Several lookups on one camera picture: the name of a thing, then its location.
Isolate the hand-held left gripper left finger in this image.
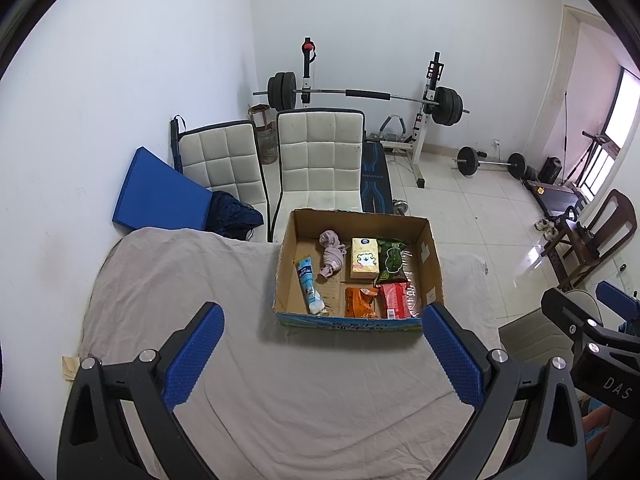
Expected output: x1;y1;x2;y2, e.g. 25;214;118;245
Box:
57;302;226;480

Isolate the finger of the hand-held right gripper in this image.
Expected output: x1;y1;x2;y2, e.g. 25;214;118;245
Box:
541;287;640;356
596;281;640;322

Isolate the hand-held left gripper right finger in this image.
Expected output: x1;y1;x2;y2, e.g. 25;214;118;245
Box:
422;303;588;480

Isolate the red snack packet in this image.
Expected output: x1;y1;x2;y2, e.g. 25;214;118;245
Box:
376;282;417;320

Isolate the orange snack packet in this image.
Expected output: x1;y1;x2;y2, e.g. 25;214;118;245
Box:
344;286;379;319

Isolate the green snack packet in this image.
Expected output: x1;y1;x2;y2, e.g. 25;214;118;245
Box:
376;237;410;285

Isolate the yellow tissue pack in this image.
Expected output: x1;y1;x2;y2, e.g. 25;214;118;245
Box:
350;238;379;280

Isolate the cardboard box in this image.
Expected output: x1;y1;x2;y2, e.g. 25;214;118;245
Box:
272;208;445;334

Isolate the blue tube packet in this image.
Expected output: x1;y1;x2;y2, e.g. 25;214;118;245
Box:
293;256;326;316

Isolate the pink sock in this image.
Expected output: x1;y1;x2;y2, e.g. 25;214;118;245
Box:
318;230;347;281

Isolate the person's right forearm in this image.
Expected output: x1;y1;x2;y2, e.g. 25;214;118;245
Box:
582;405;616;466

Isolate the dark wooden chair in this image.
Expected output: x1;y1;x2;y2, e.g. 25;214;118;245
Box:
542;189;638;291

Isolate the grey tablecloth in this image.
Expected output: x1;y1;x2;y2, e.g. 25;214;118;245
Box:
80;227;501;480

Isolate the treadmill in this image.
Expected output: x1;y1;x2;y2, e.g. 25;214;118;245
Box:
522;177;591;218

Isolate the black speaker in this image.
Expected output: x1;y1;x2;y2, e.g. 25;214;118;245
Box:
541;156;563;184

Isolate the dark blue jacket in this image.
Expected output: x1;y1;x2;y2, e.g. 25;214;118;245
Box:
207;191;264;241

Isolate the black folding stand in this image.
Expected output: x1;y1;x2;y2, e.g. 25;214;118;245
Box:
575;130;621;188

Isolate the blue foam mat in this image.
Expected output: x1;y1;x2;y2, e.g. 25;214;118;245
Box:
111;146;216;233

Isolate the thin black pole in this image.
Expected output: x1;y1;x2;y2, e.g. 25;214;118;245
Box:
560;90;571;183

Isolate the short barbell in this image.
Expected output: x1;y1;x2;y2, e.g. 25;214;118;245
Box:
454;146;527;180

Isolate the window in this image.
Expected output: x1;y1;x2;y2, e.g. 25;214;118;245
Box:
585;67;640;198

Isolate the white padded chair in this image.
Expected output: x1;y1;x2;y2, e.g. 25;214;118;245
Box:
267;109;366;243
177;120;271;233

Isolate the black weight bench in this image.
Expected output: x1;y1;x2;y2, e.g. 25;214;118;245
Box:
360;141;391;214

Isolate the white weight rack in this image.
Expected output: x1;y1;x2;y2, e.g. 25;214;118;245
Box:
300;36;446;189

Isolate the brown jar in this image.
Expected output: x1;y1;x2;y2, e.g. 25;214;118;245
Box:
256;125;278;165

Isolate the long barbell with plates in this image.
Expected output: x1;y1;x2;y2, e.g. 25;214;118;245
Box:
252;71;471;127

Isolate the black strap bar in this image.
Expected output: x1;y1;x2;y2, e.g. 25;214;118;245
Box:
170;116;187;171

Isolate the grey exercise handle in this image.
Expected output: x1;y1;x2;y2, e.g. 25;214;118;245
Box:
375;115;408;143

